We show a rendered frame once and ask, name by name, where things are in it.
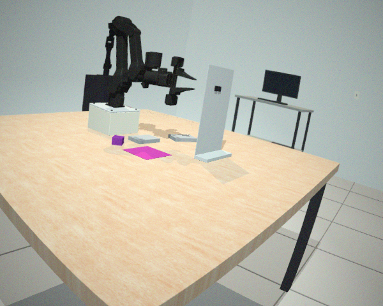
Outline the purple cube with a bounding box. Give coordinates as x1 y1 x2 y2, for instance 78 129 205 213
112 135 124 146

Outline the magenta square marking on table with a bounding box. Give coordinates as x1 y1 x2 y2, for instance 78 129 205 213
123 146 171 160

